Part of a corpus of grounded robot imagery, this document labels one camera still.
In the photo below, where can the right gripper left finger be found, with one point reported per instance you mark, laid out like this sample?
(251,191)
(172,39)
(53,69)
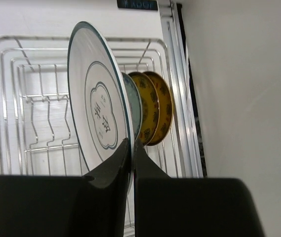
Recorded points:
(92,205)

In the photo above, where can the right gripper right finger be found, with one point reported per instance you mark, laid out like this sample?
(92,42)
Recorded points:
(190,207)

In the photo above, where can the white plate teal line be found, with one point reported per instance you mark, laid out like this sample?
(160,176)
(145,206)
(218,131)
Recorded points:
(98,98)

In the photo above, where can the yellow patterned plate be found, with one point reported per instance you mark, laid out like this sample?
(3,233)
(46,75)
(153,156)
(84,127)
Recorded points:
(150,106)
(166,107)

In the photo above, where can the light blue patterned plate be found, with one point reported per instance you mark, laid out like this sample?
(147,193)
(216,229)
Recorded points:
(135,104)

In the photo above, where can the dark blue label sticker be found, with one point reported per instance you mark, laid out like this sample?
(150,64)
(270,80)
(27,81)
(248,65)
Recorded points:
(150,5)

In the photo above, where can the aluminium table rail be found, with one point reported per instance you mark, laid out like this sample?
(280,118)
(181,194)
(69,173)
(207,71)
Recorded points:
(187,125)

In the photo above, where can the metal wire dish rack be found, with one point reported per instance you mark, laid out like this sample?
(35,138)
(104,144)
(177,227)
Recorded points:
(37,135)

